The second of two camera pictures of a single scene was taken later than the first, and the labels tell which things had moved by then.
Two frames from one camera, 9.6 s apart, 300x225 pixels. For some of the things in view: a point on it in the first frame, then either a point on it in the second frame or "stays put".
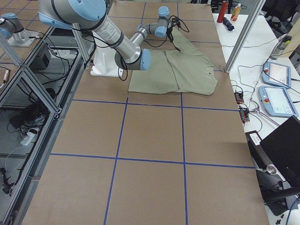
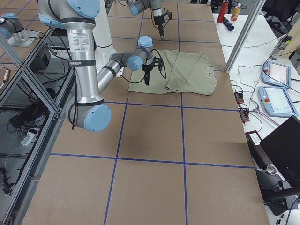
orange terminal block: (239, 97) stays put
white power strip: (27, 138) stays put
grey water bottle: (278, 51) stays put
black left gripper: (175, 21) → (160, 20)
